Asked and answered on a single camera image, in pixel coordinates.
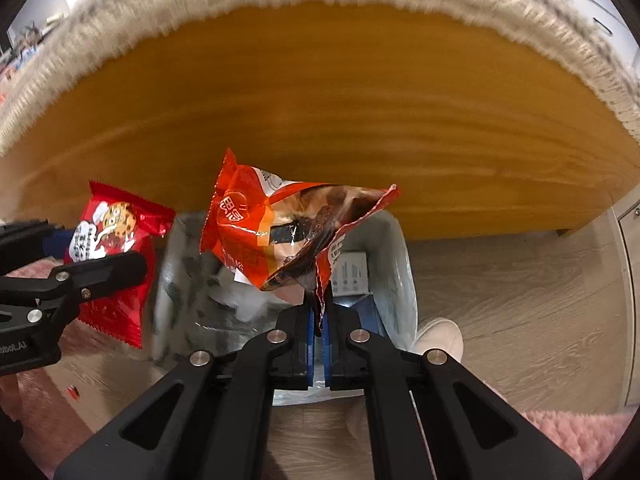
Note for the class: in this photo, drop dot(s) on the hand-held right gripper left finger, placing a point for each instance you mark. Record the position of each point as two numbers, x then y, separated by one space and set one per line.
312 350

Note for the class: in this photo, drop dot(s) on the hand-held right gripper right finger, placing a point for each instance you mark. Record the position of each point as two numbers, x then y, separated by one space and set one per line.
327 350

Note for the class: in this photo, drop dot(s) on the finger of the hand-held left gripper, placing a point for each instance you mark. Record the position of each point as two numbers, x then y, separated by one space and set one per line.
100 270
30 240

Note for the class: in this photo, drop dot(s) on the red cookie packet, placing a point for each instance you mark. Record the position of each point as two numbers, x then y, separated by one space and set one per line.
115 240

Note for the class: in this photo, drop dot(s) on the dark blue box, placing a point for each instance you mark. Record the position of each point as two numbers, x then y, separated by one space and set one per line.
367 312

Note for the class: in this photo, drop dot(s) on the trash bin with white liner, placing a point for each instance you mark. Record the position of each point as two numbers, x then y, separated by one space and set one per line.
395 270

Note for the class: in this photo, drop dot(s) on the orange snack bag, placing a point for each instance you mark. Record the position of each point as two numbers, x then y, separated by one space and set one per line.
250 230

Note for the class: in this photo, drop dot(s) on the small red scrap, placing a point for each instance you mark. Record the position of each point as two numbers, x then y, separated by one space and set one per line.
73 391

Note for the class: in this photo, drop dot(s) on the white slipper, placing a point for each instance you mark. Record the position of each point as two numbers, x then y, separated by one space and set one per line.
440 337

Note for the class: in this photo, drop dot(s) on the windowsill clutter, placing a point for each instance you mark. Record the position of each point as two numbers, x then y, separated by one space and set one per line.
25 45

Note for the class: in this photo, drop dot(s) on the wooden bed frame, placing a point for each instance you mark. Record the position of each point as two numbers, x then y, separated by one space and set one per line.
350 110

